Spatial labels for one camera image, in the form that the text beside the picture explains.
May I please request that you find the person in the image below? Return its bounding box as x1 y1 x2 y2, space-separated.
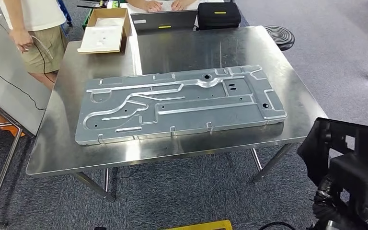
0 0 69 92

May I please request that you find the cardboard box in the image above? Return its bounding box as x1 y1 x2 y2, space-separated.
76 7 133 55

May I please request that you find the person's left hand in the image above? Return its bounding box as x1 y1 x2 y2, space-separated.
170 0 197 12

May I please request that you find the yellow floor tape square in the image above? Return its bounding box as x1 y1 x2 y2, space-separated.
164 219 233 230

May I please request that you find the blue cart frame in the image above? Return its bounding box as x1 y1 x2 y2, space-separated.
57 0 74 28

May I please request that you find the black zip case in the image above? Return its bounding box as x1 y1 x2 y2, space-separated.
197 1 242 31

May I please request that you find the white cable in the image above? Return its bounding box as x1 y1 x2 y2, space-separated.
29 34 54 60

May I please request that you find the grey laptop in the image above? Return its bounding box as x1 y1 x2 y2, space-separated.
130 9 199 34

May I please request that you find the person's hand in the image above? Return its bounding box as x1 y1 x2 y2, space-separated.
140 0 163 13
170 0 197 12
9 28 34 54

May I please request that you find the grey stamped metal panel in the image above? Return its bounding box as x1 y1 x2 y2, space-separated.
74 65 288 146

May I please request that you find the black round stool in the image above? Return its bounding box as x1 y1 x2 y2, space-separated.
264 25 296 52

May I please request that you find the stainless steel workbench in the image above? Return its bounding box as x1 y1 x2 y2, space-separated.
25 25 328 203

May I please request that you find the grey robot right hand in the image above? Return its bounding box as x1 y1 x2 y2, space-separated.
312 175 368 230

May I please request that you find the grey side table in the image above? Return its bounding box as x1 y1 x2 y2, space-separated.
0 14 52 222

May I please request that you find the green crate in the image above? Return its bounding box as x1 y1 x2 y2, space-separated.
82 8 93 31

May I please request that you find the orange object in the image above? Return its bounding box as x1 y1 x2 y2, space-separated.
0 111 26 138

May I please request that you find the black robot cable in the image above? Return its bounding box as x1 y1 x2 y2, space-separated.
258 220 296 230

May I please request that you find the black plastic plate bracket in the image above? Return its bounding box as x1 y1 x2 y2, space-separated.
297 117 368 223

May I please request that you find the person's right hand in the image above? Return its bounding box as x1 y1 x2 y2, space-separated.
140 0 163 13

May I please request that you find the thin black cable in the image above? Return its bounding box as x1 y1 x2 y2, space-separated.
0 40 57 112

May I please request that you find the white foam sheet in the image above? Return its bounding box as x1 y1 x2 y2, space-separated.
78 17 126 54

